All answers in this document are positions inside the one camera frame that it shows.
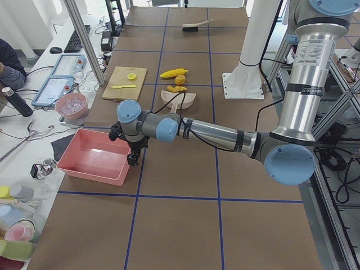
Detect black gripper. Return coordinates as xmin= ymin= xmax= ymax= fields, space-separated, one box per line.
xmin=109 ymin=122 xmax=149 ymax=166

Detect beige plastic dustpan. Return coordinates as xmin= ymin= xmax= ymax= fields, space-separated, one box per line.
xmin=161 ymin=90 xmax=196 ymax=113

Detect tan toy ginger root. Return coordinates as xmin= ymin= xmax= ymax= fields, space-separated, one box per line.
xmin=166 ymin=85 xmax=187 ymax=93

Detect brown toy potato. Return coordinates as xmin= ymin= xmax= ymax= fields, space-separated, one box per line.
xmin=174 ymin=75 xmax=186 ymax=86

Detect yellow toy corn cob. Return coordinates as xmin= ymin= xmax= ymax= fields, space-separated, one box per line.
xmin=160 ymin=68 xmax=188 ymax=78

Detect beige hand brush black bristles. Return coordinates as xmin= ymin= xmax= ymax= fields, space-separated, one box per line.
xmin=182 ymin=19 xmax=214 ymax=33

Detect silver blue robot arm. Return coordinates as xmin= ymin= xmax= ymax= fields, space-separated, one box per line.
xmin=109 ymin=1 xmax=359 ymax=185

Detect pink plastic bin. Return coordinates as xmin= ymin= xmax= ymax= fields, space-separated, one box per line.
xmin=57 ymin=129 xmax=131 ymax=186

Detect yellow plastic toy knife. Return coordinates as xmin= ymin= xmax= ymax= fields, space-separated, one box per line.
xmin=111 ymin=84 xmax=137 ymax=89

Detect dark grey cloth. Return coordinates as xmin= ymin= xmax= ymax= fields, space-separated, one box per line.
xmin=51 ymin=134 xmax=74 ymax=161

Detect pink bowl with clear pieces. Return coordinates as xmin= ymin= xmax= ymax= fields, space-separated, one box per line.
xmin=55 ymin=93 xmax=88 ymax=120

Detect bamboo cutting board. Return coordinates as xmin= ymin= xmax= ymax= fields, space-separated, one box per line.
xmin=102 ymin=66 xmax=147 ymax=101

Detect yellow toy lemon slice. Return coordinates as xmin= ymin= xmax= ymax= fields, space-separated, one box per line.
xmin=127 ymin=73 xmax=137 ymax=80

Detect lower teach pendant tablet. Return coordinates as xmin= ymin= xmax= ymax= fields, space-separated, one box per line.
xmin=31 ymin=76 xmax=75 ymax=107

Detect teach pendant tablet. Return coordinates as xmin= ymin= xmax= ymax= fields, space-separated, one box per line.
xmin=51 ymin=53 xmax=87 ymax=76
xmin=31 ymin=76 xmax=75 ymax=107

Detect upper teach pendant tablet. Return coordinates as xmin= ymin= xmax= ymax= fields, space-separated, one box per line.
xmin=51 ymin=53 xmax=87 ymax=76

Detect black power adapter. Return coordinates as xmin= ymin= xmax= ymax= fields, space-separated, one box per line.
xmin=101 ymin=31 xmax=113 ymax=52

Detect stacked coloured cups and bowls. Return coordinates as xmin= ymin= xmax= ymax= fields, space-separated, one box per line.
xmin=0 ymin=184 xmax=43 ymax=270

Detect black water bottle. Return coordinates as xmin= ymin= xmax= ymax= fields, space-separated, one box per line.
xmin=1 ymin=87 xmax=33 ymax=117

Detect black keyboard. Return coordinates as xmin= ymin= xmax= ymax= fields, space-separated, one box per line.
xmin=63 ymin=30 xmax=82 ymax=53

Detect black computer mouse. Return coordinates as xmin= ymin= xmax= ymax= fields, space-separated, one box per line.
xmin=49 ymin=47 xmax=62 ymax=54

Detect seated person dark jacket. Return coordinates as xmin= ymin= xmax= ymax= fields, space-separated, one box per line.
xmin=1 ymin=39 xmax=27 ymax=90

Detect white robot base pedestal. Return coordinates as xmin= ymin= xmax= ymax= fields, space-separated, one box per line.
xmin=222 ymin=0 xmax=282 ymax=100

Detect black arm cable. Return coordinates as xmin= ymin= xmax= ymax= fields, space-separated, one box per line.
xmin=153 ymin=0 xmax=285 ymax=147

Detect aluminium frame post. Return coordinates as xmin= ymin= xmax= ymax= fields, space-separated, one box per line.
xmin=64 ymin=0 xmax=105 ymax=86

